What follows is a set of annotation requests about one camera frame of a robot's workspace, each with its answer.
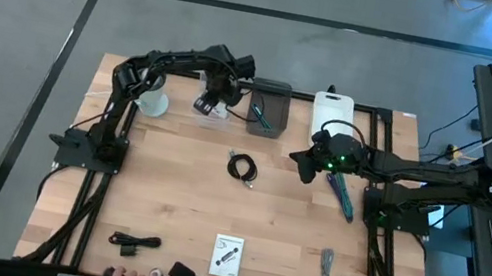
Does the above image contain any white paper sheet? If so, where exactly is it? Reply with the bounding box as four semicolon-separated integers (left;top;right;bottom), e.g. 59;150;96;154
427;203;447;230

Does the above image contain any white lamp cable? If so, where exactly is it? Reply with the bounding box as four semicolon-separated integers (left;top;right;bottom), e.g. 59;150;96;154
84;84;114;103

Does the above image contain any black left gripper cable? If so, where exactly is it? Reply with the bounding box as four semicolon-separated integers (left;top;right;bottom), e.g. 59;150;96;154
222;84;263;126

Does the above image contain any dark grey plastic bin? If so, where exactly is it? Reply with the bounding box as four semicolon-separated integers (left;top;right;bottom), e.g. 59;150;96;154
244;77;295;142

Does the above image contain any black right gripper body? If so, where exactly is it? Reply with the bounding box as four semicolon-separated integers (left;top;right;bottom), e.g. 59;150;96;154
307;129;373;179

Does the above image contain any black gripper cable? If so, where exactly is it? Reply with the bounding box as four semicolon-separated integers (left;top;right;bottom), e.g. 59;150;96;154
222;84;263;126
317;116;371;153

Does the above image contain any white plastic bin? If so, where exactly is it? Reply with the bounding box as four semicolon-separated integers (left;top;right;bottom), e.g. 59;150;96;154
304;88;362;156

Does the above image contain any black aluminium table frame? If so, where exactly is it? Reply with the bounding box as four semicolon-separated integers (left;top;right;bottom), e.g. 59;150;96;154
11;42;469;276

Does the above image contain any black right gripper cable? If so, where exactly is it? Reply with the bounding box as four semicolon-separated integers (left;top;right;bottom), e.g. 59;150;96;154
317;116;371;153

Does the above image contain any large white acer box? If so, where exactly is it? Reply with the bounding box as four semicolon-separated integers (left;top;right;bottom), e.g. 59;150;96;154
207;232;247;276

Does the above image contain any clear plastic bin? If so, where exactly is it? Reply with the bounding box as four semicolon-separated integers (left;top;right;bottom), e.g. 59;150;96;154
189;68;242;132

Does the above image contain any blue green cable bundle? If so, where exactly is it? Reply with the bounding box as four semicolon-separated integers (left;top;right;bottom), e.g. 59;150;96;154
319;171;358;222

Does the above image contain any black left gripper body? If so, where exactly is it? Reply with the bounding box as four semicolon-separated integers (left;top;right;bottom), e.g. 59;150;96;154
204;56;250;109

